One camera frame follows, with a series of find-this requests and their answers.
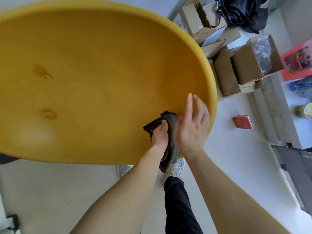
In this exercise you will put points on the person's right hand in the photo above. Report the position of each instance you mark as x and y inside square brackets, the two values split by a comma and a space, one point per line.
[192, 134]

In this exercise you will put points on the person's left hand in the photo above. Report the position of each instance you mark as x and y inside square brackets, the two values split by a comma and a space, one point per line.
[159, 135]

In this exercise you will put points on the person's left fingers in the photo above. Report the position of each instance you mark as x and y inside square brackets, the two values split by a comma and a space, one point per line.
[161, 127]

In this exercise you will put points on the person's right thumb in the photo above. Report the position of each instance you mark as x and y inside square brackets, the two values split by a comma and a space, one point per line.
[188, 105]

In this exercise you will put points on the dark grey cleaning cloth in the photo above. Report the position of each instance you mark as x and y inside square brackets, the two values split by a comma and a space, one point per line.
[170, 141]

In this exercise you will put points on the person's right forearm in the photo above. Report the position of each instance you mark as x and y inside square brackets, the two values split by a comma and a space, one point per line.
[226, 192]

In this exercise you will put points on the person's left forearm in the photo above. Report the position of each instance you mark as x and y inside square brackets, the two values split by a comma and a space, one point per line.
[126, 192]

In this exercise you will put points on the grey sneaker with orange marks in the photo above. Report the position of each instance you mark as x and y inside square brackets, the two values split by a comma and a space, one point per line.
[178, 169]

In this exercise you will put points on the small red box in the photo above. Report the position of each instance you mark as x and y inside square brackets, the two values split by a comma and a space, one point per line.
[242, 122]

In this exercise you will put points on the flat cardboard box with flaps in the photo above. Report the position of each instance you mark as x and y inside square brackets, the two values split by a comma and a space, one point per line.
[219, 37]

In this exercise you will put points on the yellow round table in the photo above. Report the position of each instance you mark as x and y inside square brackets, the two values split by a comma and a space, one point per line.
[97, 82]

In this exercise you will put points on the open cardboard box with plastic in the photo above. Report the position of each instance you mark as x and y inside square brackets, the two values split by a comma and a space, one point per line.
[253, 60]

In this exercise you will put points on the person's black trouser leg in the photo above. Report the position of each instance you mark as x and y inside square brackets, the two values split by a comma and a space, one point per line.
[179, 207]

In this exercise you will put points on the white labelled cardboard box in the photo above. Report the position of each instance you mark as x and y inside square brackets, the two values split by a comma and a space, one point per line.
[182, 24]

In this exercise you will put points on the open empty cardboard box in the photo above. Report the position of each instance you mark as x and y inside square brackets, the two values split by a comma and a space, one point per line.
[195, 17]

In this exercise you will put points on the white shelf unit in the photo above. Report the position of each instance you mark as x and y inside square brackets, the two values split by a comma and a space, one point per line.
[285, 107]

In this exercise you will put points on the black plastic bag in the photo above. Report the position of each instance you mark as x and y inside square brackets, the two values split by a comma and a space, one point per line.
[241, 12]

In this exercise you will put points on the blue snack packet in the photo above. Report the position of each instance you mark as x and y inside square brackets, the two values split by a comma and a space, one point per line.
[302, 86]

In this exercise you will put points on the green instant noodle cup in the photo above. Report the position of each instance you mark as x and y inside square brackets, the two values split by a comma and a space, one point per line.
[304, 111]

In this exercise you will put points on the pink printed box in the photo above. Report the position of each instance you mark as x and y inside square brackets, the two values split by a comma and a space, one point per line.
[298, 60]

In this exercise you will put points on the black stand base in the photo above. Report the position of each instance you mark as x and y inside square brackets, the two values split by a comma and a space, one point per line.
[9, 224]

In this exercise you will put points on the grey metal frame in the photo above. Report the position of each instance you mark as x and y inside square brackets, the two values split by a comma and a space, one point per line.
[296, 168]

